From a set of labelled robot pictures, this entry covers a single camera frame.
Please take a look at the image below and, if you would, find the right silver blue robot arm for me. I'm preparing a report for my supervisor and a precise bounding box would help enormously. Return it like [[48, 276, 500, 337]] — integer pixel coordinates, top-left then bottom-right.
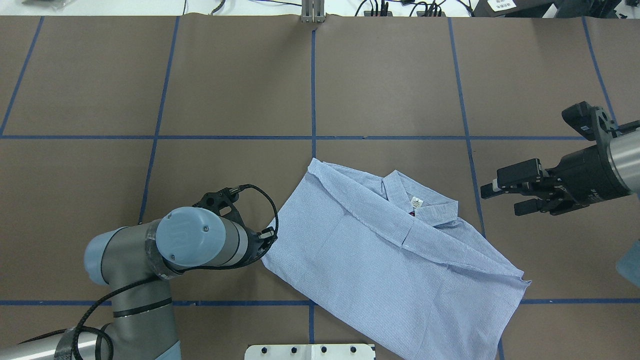
[[480, 131, 639, 216]]

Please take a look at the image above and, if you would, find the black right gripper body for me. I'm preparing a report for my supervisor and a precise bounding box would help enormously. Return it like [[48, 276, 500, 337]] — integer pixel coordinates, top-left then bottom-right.
[[542, 145, 632, 215]]

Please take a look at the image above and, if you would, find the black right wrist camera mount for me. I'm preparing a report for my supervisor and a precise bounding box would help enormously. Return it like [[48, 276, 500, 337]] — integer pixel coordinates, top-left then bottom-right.
[[561, 101, 622, 143]]

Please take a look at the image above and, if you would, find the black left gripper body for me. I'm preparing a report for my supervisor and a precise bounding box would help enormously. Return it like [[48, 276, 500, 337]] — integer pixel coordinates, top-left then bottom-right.
[[244, 228, 274, 265]]

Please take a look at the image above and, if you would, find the light blue striped shirt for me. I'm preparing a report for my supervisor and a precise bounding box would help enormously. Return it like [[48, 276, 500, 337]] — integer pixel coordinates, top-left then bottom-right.
[[262, 159, 530, 360]]

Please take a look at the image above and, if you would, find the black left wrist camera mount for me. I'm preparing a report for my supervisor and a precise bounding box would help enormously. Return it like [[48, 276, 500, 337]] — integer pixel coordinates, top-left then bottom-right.
[[192, 186, 245, 226]]

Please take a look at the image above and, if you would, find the grey aluminium post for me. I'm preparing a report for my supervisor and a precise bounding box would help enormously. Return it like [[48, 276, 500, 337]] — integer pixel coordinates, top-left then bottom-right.
[[301, 0, 326, 24]]

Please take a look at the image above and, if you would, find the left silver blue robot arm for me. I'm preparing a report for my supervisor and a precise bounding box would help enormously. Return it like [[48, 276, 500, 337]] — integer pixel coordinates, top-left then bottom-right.
[[1, 207, 279, 360]]

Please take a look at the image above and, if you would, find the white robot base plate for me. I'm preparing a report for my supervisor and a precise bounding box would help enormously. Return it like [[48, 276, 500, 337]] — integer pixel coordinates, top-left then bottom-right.
[[244, 343, 377, 360]]

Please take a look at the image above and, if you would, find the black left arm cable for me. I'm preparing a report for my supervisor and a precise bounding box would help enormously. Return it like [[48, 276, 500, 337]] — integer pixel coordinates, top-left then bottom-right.
[[15, 184, 280, 360]]

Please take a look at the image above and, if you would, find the brown paper table cover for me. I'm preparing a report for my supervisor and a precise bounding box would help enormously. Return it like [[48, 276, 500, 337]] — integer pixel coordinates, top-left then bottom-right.
[[1, 14, 639, 360]]

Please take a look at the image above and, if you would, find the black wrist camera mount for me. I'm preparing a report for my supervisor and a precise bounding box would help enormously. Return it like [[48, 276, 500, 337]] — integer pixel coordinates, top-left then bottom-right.
[[192, 186, 245, 226], [561, 101, 622, 143]]

